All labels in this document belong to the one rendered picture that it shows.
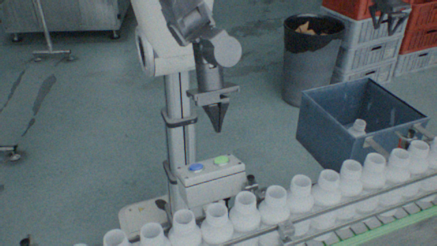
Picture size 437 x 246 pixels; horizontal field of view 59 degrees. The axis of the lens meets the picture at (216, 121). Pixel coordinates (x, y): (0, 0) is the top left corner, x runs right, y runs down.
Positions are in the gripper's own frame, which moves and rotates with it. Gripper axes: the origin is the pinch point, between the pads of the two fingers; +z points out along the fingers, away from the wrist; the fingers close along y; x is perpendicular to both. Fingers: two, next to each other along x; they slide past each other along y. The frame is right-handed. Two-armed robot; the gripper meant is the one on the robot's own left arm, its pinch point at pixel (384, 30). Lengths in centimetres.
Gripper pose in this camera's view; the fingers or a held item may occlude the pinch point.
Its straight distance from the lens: 135.2
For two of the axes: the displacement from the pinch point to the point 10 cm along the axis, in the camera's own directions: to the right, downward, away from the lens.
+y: -3.8, -5.2, 7.6
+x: -9.3, 2.3, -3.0
